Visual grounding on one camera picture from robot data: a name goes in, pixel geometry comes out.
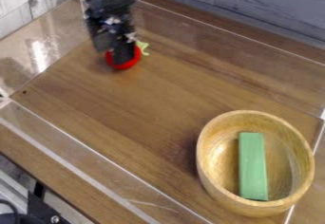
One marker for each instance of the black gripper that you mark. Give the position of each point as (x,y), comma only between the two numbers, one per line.
(106,13)

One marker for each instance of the red plush tomato toy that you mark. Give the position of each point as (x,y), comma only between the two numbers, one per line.
(126,55)

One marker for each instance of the wooden bowl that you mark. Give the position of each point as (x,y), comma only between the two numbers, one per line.
(290,162)

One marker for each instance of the green rectangular block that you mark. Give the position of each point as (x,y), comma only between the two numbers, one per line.
(252,165)

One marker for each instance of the clear acrylic left wall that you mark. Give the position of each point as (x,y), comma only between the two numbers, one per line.
(49,59)

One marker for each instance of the clear acrylic wall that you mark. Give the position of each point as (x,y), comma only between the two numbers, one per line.
(276,67)
(49,59)
(106,192)

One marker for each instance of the clear acrylic back wall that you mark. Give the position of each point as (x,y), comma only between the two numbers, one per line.
(276,67)

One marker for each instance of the clear acrylic front wall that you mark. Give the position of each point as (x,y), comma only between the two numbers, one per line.
(106,192)

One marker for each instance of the black clamp with cable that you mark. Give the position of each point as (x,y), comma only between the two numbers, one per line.
(40,213)

